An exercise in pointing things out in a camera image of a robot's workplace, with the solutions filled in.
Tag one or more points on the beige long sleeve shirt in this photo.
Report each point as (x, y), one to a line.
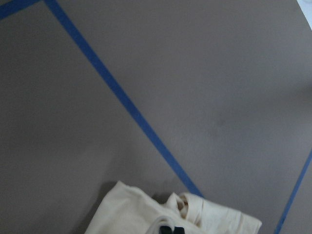
(128, 210)

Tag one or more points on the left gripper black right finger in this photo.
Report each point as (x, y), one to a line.
(178, 230)

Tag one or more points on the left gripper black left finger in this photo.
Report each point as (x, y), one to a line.
(165, 230)

